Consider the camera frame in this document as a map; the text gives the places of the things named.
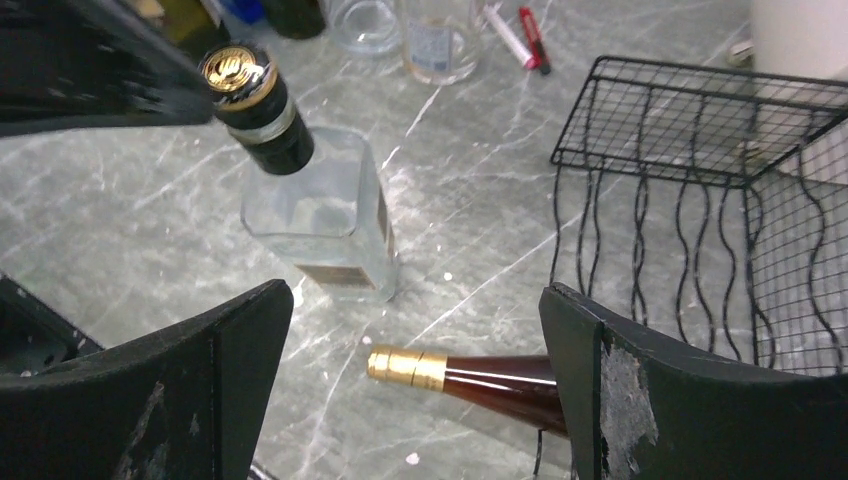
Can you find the black gold capped clear bottle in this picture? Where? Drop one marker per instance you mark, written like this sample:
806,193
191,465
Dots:
313,195

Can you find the silver capped clear bottle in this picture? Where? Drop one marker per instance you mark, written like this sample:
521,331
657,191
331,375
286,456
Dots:
365,27

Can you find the white marker pen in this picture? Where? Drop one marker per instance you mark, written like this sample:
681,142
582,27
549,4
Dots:
516,47

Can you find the black wire wine rack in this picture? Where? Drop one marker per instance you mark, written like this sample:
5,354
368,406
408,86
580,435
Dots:
709,205

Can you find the blue labelled clear bottle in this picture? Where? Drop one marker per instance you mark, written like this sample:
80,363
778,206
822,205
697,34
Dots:
249,12

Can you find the red utility knife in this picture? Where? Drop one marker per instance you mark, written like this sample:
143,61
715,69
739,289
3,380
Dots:
533,35

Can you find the cream cylindrical appliance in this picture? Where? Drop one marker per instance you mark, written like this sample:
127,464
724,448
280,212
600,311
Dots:
805,38

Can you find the silver necked green wine bottle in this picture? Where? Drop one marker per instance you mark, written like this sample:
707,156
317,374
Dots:
193,26

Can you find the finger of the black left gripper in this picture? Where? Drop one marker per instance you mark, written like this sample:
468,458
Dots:
93,64

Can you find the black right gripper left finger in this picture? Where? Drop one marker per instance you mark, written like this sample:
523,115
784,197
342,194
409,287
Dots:
146,411

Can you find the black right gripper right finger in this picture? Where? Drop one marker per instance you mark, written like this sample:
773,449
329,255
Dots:
639,404

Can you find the gold capped amber wine bottle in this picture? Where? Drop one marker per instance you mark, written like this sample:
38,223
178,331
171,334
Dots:
521,387

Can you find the dark wine bottle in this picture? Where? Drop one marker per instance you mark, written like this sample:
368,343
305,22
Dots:
295,19

